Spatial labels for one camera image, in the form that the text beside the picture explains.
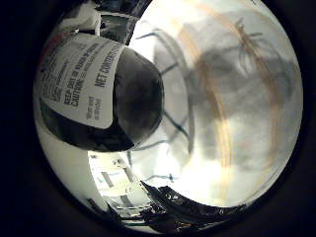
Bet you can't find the dark spray bottle white label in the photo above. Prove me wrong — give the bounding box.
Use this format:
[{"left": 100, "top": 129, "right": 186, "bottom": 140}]
[{"left": 34, "top": 29, "right": 166, "bottom": 153}]

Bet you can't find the white cloth with blue lines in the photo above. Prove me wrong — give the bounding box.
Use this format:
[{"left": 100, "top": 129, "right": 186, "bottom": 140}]
[{"left": 126, "top": 19, "right": 199, "bottom": 186}]

